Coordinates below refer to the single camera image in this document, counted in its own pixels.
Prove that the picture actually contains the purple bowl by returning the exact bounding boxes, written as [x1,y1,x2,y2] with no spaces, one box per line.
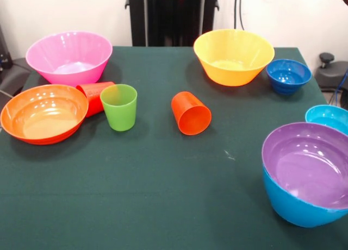
[262,122,348,210]

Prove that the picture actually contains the orange cup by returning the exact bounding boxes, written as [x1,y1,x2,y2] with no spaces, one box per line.
[171,91,213,136]

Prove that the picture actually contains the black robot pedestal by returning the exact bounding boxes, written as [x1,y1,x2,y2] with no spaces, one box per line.
[125,0,220,47]

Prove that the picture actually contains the black stand base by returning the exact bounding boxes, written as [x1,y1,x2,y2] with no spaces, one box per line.
[314,52,348,92]
[0,57,32,98]

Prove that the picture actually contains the sky blue bowl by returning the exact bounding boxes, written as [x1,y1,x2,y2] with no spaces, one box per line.
[262,164,348,228]

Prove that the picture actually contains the large yellow bowl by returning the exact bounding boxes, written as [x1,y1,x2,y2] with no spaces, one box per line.
[193,28,275,87]

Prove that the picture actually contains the blue cable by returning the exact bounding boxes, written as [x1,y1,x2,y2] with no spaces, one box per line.
[327,70,348,109]

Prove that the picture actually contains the orange bowl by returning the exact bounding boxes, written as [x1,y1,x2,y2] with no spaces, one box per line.
[0,84,90,146]

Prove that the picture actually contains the small cyan ribbed bowl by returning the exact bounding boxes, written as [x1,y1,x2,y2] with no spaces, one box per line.
[304,104,348,136]

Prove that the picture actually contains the black wall cables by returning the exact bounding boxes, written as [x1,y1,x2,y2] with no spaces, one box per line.
[234,0,245,31]

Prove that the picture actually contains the green cup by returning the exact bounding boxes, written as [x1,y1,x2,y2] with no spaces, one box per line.
[100,84,138,132]

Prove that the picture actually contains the dark green tablecloth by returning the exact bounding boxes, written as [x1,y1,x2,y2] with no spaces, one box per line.
[0,46,348,250]

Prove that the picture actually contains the large pink bowl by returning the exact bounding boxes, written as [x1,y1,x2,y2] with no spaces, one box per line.
[26,31,114,88]

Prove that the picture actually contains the small dark blue bowl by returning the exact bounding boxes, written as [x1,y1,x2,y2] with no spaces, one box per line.
[265,59,313,96]

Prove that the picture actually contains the red cup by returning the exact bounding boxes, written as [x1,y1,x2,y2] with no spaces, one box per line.
[76,81,116,118]

